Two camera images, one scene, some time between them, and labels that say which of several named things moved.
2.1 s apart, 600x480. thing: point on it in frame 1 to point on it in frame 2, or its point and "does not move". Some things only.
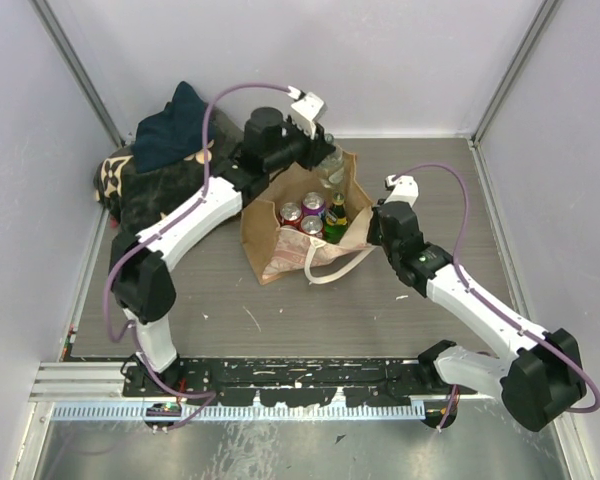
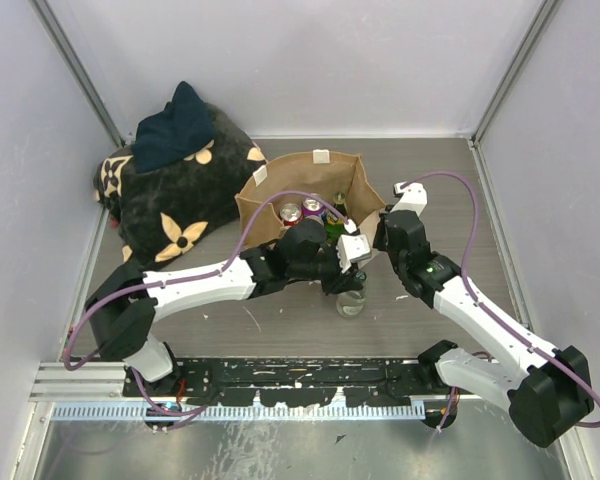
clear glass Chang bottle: [332, 167] to [351, 303]
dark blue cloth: [172, 134] does not move
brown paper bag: [278, 252] does not move
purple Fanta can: [312, 203] does not move
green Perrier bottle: [335, 223] does not move
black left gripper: [317, 148] to [343, 282]
